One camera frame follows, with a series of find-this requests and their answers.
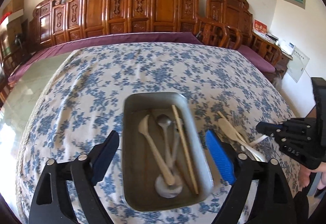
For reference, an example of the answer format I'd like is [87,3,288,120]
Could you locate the person's right hand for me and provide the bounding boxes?
[298,162,326,190]

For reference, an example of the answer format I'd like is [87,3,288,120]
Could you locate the blue floral tablecloth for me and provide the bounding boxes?
[16,43,293,223]

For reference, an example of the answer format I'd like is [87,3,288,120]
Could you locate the beige wooden spoon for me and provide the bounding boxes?
[138,114,175,186]

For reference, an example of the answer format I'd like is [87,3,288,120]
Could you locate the purple bench cushion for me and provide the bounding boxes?
[8,32,201,84]

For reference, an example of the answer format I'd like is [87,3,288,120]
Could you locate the steel spoon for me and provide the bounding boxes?
[170,121,180,170]
[155,114,183,199]

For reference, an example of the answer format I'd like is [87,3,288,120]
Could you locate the steel fork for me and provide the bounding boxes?
[230,111,255,158]

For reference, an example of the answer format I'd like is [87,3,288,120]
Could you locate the wooden armchair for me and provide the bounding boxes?
[194,17,243,50]

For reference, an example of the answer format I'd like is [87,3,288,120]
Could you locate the cardboard boxes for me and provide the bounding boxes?
[1,0,24,45]

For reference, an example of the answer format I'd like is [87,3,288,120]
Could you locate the wooden chopstick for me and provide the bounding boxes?
[217,111,255,161]
[249,135,268,147]
[171,105,199,195]

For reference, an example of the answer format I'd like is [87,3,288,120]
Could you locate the red card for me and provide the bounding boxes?
[253,19,268,34]

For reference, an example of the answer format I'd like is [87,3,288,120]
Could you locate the wooden side bench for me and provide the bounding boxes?
[249,32,282,66]

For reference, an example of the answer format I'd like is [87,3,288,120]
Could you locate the grey metal tray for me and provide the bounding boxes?
[122,92,214,212]

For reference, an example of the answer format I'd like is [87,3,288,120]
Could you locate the white plastic fork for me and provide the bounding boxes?
[217,118,267,162]

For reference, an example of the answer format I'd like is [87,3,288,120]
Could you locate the carved wooden bench backrest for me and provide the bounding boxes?
[28,0,252,49]

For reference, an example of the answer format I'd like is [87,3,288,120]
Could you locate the purple side cushion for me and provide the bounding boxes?
[238,45,275,73]

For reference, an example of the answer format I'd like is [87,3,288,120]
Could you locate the white wall panel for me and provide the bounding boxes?
[287,46,310,83]

